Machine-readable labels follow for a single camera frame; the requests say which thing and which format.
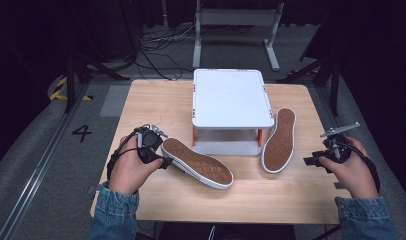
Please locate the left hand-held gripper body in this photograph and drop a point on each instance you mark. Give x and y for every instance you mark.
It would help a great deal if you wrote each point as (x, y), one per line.
(150, 141)

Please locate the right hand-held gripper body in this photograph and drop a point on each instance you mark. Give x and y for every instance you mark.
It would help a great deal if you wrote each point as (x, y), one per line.
(339, 150)

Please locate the black canvas sneaker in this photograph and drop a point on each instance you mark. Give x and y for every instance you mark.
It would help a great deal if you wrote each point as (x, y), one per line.
(279, 141)
(199, 163)

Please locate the white two-tier shoe rack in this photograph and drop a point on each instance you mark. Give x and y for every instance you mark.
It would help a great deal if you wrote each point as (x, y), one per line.
(231, 98)

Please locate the person's right hand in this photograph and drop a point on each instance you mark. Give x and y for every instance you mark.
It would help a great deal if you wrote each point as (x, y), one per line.
(352, 176)

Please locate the person's left hand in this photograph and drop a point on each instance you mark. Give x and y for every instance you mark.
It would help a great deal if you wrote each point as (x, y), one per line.
(127, 170)

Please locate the grey tape piece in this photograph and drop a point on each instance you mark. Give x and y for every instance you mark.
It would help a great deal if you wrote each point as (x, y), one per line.
(339, 186)

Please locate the person's dark clothing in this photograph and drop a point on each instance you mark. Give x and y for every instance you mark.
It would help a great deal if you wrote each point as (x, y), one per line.
(231, 233)

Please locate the yellow and black striped tape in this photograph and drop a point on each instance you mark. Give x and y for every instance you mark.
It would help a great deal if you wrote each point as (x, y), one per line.
(57, 95)

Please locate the grey metal pole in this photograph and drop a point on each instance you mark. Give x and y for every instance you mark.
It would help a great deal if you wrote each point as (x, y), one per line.
(164, 13)

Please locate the metal floor rail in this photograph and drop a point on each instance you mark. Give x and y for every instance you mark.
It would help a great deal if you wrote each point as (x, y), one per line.
(34, 173)

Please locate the grey metal stand frame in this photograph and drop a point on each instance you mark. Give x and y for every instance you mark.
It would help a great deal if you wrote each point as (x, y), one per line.
(237, 16)

